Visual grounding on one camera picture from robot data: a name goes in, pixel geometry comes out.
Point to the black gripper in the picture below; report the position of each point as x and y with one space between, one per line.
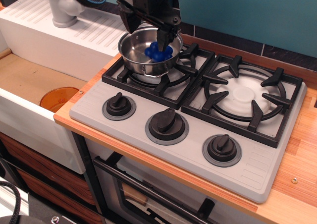
158 13

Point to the blue toy blueberry cluster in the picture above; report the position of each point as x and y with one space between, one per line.
157 56

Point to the stainless steel pan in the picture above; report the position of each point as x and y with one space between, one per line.
132 47

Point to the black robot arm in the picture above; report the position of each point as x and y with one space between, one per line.
158 13

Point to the black left stove knob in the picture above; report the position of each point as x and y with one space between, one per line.
119 107

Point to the black stove knob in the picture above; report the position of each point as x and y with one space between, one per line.
222 151
167 127
119 107

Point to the black middle stove knob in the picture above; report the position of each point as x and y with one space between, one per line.
167 127

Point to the black right stove knob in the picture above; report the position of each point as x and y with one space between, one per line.
222 151

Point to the grey toy stove top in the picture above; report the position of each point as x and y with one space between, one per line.
252 177

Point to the black left burner grate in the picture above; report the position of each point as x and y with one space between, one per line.
170 89

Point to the black burner grate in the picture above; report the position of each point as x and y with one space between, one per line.
170 89
255 102

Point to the grey toy faucet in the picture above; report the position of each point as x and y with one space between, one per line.
65 12

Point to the white toy sink unit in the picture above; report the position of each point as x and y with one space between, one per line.
37 57

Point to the black right burner grate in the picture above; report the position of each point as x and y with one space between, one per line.
255 102

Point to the wooden drawer fronts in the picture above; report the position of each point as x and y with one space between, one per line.
52 182

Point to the oven door with black handle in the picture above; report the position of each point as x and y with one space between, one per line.
144 196

